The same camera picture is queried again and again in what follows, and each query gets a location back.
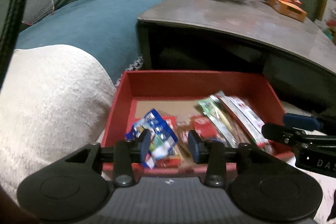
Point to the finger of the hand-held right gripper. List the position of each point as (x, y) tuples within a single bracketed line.
[(281, 132), (302, 121)]

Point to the grey coffee table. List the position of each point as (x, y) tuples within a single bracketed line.
[(236, 19)]

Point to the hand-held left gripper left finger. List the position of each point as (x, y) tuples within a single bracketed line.
[(145, 146)]

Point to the red white snack packet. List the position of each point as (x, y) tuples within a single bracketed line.
[(246, 111)]

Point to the red pig print snack packet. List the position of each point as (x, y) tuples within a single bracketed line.
[(207, 127)]

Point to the black white woven mat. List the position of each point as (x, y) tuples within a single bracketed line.
[(136, 64)]

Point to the blue white snack packet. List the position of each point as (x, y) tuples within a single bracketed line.
[(157, 127)]

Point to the teal sofa cover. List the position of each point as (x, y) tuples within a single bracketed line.
[(92, 24)]

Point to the red cardboard box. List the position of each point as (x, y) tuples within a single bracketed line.
[(183, 82)]

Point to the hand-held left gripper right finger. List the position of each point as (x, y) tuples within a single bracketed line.
[(194, 148)]

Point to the white fluffy cushion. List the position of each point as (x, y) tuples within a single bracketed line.
[(52, 108)]

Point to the red badminton racket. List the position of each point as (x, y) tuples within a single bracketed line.
[(36, 3)]

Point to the green white snack packet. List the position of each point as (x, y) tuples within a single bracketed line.
[(218, 119)]

